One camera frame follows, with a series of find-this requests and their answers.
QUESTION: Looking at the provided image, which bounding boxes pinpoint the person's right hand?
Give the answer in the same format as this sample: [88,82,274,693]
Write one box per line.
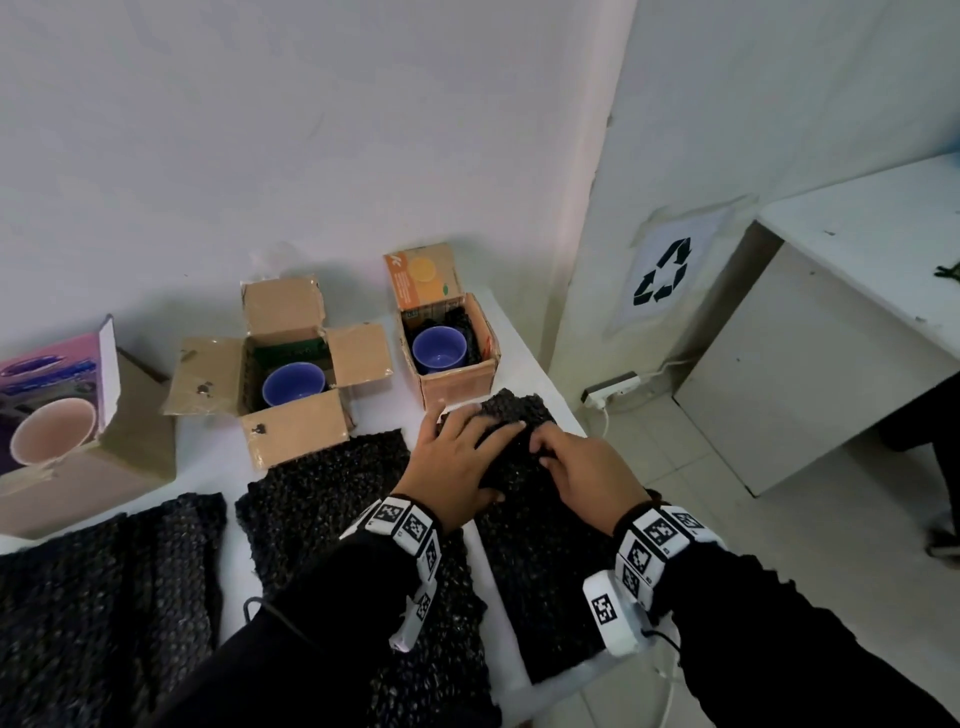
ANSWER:
[528,422,652,537]

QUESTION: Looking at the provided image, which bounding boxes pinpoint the person's left hand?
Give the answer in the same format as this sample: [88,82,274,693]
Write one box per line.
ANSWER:
[393,402,528,531]

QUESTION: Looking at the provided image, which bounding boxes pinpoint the black bubble wrap sheet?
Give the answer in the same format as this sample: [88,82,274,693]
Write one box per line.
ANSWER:
[437,387,610,685]
[0,492,228,728]
[235,429,502,728]

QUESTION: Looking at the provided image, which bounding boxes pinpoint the person's left forearm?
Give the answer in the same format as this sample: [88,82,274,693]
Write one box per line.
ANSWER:
[148,525,440,728]

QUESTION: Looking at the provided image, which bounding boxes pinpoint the person's right forearm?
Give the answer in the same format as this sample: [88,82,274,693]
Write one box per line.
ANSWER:
[651,538,960,728]

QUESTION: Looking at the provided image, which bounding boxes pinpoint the orange printed cardboard box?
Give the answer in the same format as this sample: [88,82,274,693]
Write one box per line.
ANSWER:
[383,241,502,412]

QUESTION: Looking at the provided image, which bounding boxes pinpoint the blue ceramic cup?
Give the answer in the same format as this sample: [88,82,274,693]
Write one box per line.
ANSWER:
[261,361,328,408]
[411,325,470,376]

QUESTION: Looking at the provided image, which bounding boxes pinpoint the white marker wrist tracker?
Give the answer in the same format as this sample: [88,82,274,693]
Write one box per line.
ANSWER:
[582,504,726,660]
[339,495,445,654]

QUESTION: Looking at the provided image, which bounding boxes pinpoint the white power strip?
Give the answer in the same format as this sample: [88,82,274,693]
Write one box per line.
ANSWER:
[581,370,641,410]

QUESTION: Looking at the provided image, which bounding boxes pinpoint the plain brown cardboard box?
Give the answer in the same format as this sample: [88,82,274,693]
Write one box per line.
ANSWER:
[162,276,396,472]

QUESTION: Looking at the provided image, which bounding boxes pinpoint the white recycling symbol paper sign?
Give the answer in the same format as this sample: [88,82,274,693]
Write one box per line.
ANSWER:
[606,204,740,339]

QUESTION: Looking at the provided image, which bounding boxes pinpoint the white desk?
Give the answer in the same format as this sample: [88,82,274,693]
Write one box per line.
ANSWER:
[672,150,960,498]

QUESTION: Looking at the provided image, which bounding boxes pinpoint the purple printed cardboard box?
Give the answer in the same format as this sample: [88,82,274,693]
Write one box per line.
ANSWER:
[0,315,178,541]

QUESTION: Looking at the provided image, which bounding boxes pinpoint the pink ceramic cup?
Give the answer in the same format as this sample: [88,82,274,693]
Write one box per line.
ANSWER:
[9,396,99,468]

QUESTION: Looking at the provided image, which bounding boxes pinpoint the white power cable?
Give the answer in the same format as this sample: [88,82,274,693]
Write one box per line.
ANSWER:
[598,355,700,440]

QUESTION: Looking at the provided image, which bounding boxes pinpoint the thin white cable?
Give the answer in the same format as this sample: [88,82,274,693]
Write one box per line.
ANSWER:
[649,654,685,728]

